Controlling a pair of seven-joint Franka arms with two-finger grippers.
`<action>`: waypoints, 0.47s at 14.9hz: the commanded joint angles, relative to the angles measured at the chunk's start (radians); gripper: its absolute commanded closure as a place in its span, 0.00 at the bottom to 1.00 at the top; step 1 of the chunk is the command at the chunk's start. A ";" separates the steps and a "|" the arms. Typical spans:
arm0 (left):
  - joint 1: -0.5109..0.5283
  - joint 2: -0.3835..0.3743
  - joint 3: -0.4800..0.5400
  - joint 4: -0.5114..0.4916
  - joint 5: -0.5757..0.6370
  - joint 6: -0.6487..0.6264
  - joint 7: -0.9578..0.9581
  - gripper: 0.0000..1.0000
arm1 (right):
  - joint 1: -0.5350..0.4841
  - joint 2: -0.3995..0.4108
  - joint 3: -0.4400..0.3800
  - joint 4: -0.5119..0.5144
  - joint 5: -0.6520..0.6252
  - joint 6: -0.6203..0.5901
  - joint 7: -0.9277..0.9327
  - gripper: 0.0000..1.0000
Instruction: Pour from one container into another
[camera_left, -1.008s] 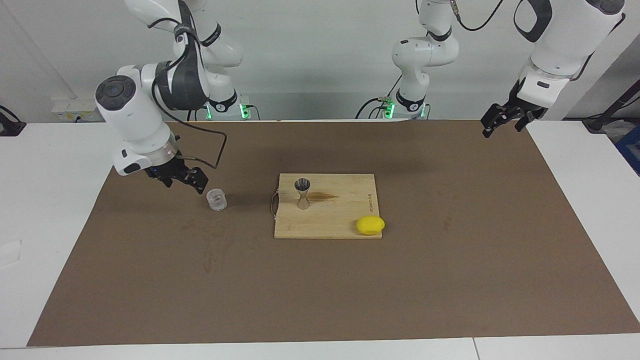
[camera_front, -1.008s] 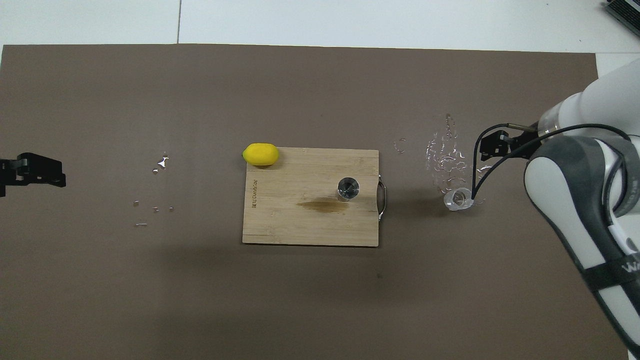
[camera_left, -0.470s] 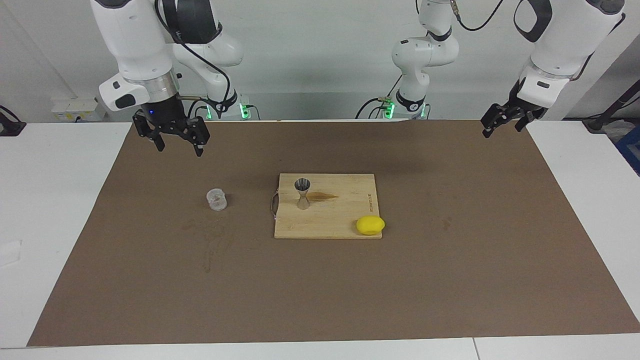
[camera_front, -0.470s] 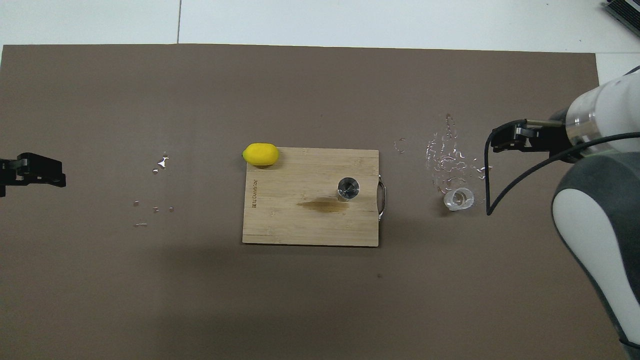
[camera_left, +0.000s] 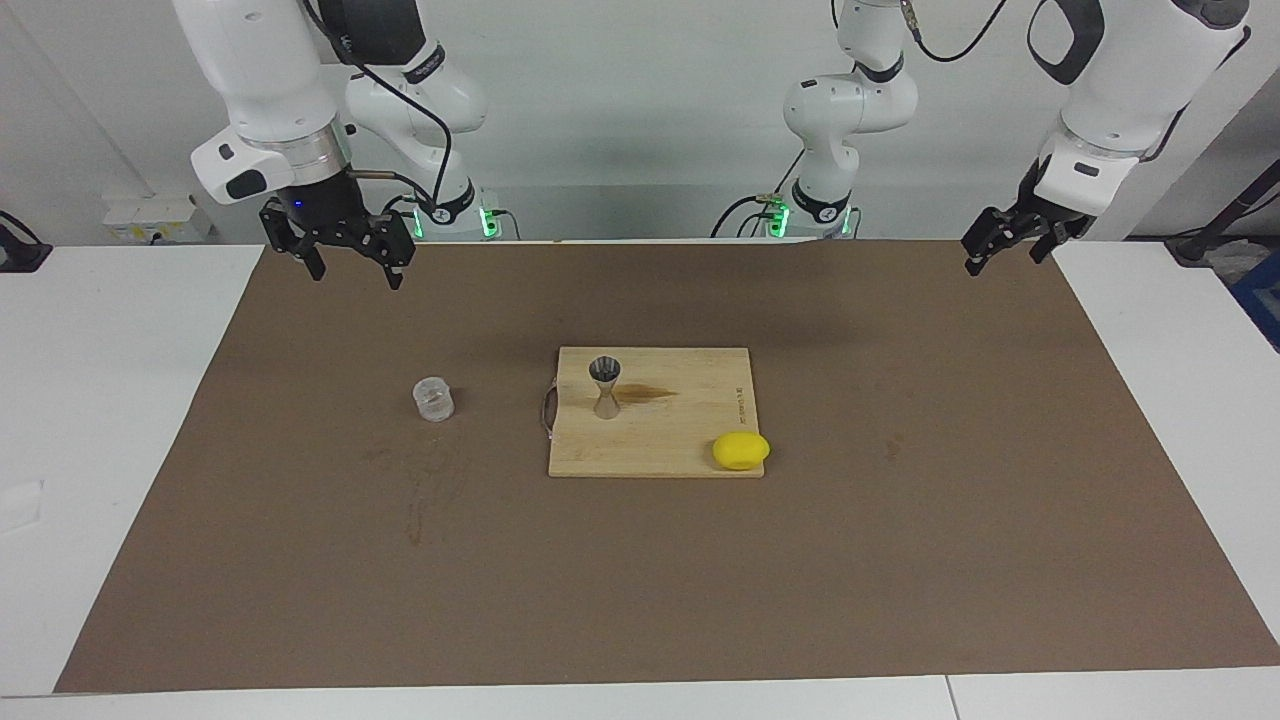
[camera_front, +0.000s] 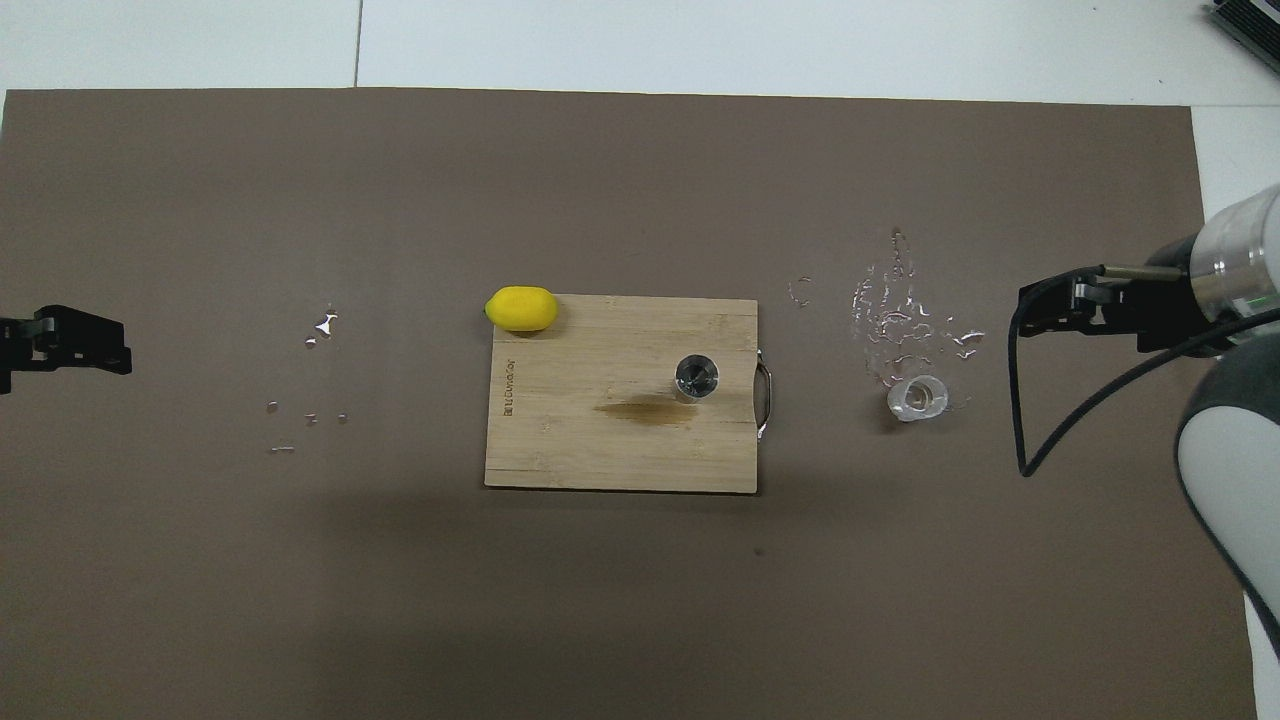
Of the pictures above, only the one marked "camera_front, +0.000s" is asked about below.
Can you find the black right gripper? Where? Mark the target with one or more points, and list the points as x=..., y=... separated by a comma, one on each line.
x=1160, y=305

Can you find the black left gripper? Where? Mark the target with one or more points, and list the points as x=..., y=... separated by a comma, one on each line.
x=18, y=340

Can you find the steel jigger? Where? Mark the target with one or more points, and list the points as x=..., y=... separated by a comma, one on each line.
x=697, y=375

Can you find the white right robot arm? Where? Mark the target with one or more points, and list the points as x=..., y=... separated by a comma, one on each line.
x=1230, y=470

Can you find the large spilled water patch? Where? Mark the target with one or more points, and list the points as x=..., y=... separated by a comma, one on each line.
x=968, y=340

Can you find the scattered tiny water droplets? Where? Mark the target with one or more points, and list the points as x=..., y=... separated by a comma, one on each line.
x=272, y=407

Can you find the small spilled water patch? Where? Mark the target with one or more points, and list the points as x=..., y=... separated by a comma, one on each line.
x=325, y=323

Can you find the grey ribbed device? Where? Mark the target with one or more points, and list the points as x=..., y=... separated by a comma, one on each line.
x=1255, y=20

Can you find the yellow lemon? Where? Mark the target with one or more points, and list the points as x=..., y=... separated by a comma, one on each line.
x=522, y=309

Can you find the wooden cutting board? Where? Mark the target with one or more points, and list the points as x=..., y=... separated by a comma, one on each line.
x=600, y=450

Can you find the brown table mat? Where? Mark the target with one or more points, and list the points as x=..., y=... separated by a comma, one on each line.
x=640, y=600

